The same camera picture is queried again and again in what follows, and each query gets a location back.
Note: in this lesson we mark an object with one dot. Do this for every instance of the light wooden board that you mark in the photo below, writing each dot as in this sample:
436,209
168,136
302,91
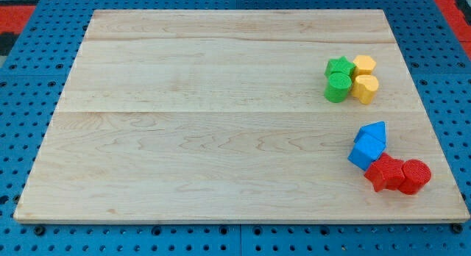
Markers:
219,117

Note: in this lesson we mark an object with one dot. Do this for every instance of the green cylinder block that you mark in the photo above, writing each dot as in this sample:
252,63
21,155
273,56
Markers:
338,87

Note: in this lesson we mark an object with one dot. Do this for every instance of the green star block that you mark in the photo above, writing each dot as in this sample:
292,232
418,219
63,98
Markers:
339,65

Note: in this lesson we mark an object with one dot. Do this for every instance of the blue cube block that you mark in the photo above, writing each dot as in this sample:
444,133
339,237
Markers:
366,150

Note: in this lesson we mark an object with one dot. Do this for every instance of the yellow heart block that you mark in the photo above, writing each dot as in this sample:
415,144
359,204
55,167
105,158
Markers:
365,88

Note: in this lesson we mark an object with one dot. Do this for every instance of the yellow hexagon block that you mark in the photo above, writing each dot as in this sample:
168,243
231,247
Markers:
364,65

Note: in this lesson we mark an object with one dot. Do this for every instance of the blue triangle block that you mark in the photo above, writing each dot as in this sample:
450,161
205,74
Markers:
376,130

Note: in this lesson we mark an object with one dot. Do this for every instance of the red star block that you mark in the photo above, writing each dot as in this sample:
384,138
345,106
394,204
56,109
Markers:
385,173

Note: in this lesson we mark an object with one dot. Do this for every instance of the red cylinder block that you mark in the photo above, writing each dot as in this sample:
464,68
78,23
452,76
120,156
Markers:
417,174

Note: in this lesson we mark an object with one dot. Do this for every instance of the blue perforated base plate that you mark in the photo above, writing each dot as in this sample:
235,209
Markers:
40,38

